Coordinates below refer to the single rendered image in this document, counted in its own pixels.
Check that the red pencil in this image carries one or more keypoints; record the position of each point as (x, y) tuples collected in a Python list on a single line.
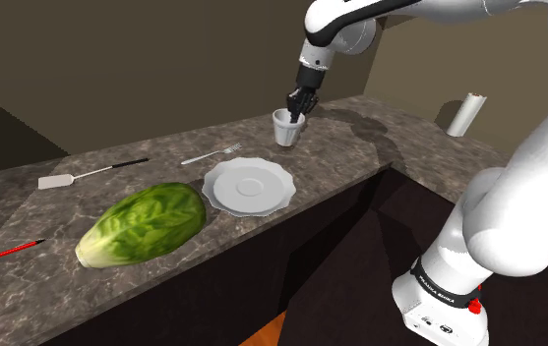
[(5, 253)]

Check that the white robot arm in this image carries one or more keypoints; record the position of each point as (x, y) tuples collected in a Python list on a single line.
[(518, 201)]

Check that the white paper towel roll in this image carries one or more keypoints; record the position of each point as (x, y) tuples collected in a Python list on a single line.
[(465, 115)]

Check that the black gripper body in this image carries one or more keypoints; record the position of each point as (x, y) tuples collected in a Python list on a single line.
[(308, 81)]

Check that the white ribbed cup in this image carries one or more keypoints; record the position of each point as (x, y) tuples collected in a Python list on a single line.
[(287, 130)]

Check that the silver fork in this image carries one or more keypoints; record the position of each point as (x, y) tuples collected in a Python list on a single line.
[(208, 154)]

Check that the green lettuce head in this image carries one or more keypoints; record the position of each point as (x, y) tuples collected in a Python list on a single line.
[(144, 225)]

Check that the white scalloped plate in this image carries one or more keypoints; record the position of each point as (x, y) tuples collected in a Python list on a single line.
[(249, 187)]

